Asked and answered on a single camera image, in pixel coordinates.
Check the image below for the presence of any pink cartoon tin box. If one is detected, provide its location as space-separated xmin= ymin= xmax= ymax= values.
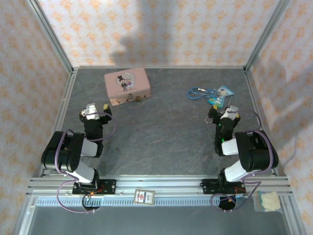
xmin=103 ymin=67 xmax=152 ymax=107

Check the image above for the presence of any blue cartoon sticker card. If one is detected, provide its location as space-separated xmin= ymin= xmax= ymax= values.
xmin=207 ymin=95 xmax=225 ymax=108

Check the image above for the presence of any blue printed badge card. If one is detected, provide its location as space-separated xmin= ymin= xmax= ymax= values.
xmin=217 ymin=85 xmax=235 ymax=98

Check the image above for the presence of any red white printed card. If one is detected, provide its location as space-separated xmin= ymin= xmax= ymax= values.
xmin=133 ymin=188 xmax=156 ymax=206

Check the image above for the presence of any clear bag with white contents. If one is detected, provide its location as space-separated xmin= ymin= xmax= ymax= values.
xmin=253 ymin=190 xmax=282 ymax=212

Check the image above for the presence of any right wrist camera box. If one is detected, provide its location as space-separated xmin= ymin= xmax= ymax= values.
xmin=221 ymin=105 xmax=240 ymax=121

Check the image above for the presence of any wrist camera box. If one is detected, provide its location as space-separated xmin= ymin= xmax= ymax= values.
xmin=221 ymin=105 xmax=240 ymax=121
xmin=84 ymin=102 xmax=101 ymax=121

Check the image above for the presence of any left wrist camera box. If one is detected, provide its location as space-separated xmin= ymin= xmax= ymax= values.
xmin=84 ymin=102 xmax=101 ymax=121

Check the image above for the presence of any aluminium frame side rail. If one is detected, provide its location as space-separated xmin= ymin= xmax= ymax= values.
xmin=244 ymin=68 xmax=280 ymax=176
xmin=39 ymin=69 xmax=78 ymax=177

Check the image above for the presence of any blue lanyard cord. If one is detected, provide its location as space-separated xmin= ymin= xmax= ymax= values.
xmin=187 ymin=87 xmax=220 ymax=100

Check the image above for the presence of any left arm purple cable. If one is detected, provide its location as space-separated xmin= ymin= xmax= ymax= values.
xmin=56 ymin=111 xmax=117 ymax=214

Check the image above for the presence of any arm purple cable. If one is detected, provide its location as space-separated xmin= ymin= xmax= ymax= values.
xmin=56 ymin=111 xmax=117 ymax=214
xmin=211 ymin=109 xmax=274 ymax=212

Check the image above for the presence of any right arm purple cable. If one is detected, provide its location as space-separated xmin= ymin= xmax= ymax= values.
xmin=211 ymin=109 xmax=274 ymax=212

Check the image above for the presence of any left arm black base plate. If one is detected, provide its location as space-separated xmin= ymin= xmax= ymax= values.
xmin=72 ymin=179 xmax=117 ymax=196

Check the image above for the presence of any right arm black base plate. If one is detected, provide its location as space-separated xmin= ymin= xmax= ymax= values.
xmin=201 ymin=178 xmax=247 ymax=196

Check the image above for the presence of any aluminium frame rear rail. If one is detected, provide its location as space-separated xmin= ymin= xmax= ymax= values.
xmin=72 ymin=65 xmax=246 ymax=70

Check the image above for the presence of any aluminium front frame rail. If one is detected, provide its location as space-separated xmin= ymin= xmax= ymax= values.
xmin=26 ymin=174 xmax=293 ymax=196

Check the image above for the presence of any aluminium frame corner post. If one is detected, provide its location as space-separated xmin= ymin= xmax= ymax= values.
xmin=244 ymin=0 xmax=291 ymax=71
xmin=26 ymin=0 xmax=75 ymax=72

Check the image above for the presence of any slotted grey cable duct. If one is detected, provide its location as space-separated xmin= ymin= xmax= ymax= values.
xmin=36 ymin=196 xmax=286 ymax=207

